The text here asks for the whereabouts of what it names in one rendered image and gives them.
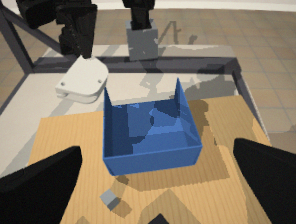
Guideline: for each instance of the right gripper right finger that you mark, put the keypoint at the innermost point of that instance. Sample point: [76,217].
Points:
[271,174]

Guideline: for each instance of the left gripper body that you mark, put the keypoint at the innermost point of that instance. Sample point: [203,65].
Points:
[65,30]

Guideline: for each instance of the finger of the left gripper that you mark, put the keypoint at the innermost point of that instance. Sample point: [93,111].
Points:
[81,20]
[68,40]

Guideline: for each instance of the blue open tray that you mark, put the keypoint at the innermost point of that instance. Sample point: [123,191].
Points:
[149,136]

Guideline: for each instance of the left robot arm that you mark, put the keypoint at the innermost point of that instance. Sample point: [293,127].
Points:
[40,12]

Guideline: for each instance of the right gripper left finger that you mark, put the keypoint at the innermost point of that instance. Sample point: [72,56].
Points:
[40,192]

